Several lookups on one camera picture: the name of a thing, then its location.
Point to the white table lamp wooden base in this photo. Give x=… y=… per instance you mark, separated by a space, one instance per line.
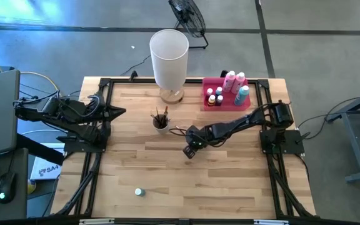
x=169 y=62

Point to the white cardboard box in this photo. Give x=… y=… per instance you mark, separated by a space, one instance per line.
x=42 y=170

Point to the small teal paint bottle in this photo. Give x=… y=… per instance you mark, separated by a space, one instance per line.
x=139 y=192

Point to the black computer mouse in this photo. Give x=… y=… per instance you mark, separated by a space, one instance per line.
x=5 y=187

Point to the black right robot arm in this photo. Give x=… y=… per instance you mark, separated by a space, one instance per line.
x=245 y=123

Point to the pink plastic tray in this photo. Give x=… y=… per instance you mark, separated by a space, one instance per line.
x=227 y=107

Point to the yellow round object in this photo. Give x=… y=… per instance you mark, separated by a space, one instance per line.
x=31 y=187

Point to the beige paper cup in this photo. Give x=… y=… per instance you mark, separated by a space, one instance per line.
x=161 y=129

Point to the black clamp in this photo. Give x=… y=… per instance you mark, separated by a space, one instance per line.
x=133 y=75
x=223 y=73

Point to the black aluminium table frame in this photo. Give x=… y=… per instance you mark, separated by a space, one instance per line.
x=136 y=80

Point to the grey side desk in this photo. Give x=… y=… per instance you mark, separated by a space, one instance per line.
x=19 y=193

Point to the large light pink paint bottle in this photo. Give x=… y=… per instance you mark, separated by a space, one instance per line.
x=229 y=82

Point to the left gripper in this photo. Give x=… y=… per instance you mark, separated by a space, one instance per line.
x=100 y=111

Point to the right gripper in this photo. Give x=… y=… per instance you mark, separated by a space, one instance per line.
x=195 y=139

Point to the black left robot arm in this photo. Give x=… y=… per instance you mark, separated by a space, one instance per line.
x=67 y=115

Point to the black floor fan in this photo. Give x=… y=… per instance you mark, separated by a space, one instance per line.
x=187 y=15

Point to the small purple paint bottle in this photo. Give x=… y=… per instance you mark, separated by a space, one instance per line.
x=219 y=99

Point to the small yellow paint bottle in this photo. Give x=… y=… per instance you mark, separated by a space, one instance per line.
x=211 y=100

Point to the small blue paint bottle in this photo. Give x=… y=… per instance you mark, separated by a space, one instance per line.
x=219 y=91

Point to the black paintbrush silver ferrule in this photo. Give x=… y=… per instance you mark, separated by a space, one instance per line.
x=157 y=113

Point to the large teal paint bottle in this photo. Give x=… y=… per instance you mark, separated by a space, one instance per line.
x=242 y=95

